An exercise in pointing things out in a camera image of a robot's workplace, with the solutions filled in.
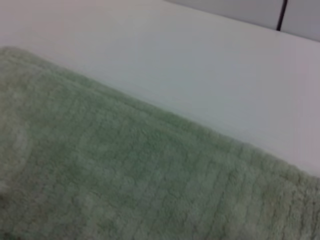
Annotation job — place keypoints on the light green ribbed towel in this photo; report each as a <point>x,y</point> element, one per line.
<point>125,175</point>

